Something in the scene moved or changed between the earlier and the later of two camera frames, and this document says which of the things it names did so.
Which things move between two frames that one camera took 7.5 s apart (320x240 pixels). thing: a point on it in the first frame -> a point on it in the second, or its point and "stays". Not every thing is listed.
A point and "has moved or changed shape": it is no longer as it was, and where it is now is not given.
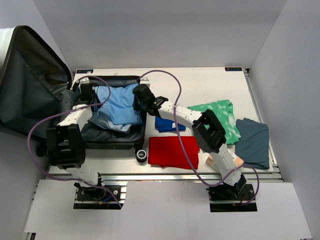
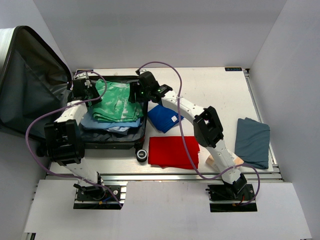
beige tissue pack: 238,161 stays
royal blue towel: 164,125 has moved or changed shape
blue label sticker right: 233,69 stays
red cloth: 168,151 stays
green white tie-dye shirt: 223,111 -> 115,106
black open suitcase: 38,92 stays
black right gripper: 136,107 -> 133,87
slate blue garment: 253,148 stays
